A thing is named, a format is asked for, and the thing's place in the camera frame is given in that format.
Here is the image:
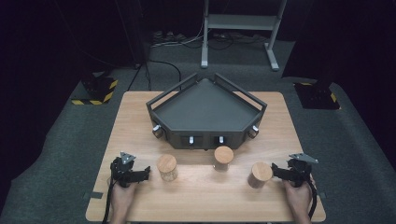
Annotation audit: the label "black corner shelf rack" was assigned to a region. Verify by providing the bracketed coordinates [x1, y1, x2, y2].
[145, 72, 269, 152]

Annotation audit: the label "dark curtain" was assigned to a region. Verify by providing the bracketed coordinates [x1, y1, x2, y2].
[279, 0, 396, 84]

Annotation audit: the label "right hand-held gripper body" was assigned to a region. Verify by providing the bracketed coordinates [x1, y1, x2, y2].
[287, 152, 319, 189]

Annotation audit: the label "black cables under stand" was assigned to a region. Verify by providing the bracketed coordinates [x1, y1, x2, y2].
[182, 32, 269, 51]

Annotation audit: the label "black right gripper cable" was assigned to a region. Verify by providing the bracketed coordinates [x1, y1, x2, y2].
[305, 178, 318, 220]

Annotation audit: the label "glass jar with wooden lid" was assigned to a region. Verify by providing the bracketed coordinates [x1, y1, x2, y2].
[247, 161, 275, 190]

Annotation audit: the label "glass jar with dark contents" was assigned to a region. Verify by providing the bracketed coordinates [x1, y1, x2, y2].
[213, 145, 235, 173]

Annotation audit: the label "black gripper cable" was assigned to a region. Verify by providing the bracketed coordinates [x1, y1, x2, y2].
[305, 178, 318, 220]
[101, 178, 118, 224]

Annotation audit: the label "white floor cables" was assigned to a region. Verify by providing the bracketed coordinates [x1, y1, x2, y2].
[150, 17, 207, 49]

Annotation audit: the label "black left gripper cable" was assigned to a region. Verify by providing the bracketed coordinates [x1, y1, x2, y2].
[101, 178, 118, 224]

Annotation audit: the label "person's left hand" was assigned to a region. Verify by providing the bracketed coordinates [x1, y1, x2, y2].
[109, 181, 138, 217]

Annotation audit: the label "person's right hand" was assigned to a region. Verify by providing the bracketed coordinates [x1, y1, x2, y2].
[282, 178, 314, 218]

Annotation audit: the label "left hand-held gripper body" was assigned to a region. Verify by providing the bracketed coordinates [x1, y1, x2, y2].
[109, 151, 138, 189]

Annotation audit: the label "grey metal stand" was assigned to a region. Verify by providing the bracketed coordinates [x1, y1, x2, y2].
[200, 0, 290, 72]

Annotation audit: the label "black floor cable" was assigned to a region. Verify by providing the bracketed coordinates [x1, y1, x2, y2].
[126, 59, 183, 92]

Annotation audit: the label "glass jar with pale nuts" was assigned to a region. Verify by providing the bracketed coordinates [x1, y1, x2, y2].
[155, 153, 179, 183]

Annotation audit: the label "black base with striped edge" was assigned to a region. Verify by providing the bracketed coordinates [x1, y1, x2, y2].
[70, 72, 120, 106]
[292, 80, 342, 111]

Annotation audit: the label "power strip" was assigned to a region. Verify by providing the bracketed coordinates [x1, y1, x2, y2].
[151, 30, 188, 45]

